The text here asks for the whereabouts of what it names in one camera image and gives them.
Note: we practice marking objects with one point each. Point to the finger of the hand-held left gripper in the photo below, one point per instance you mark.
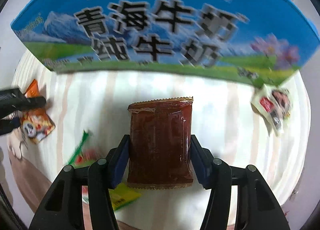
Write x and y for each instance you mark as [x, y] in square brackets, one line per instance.
[32, 102]
[8, 125]

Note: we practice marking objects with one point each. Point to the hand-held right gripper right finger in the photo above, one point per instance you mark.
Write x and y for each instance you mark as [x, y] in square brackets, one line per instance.
[198, 162]

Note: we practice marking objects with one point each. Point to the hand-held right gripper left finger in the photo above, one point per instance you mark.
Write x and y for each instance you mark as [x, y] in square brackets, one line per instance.
[121, 160]

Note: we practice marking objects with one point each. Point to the orange panda snack packet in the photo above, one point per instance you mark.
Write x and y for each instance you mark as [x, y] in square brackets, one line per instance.
[37, 122]

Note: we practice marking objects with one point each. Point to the brown sauce packet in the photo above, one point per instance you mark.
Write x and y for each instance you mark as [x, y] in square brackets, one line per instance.
[160, 140]

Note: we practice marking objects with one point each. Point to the blue printed cardboard box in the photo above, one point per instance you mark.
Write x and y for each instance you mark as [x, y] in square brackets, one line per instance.
[160, 20]

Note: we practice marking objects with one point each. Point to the green yellow snack packet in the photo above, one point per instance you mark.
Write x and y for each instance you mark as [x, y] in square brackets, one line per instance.
[125, 196]

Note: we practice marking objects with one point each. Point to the cat print blanket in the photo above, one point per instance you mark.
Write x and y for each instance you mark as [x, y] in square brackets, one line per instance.
[225, 110]

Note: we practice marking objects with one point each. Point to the small white cartoon packet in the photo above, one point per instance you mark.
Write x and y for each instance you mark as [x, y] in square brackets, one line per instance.
[272, 106]

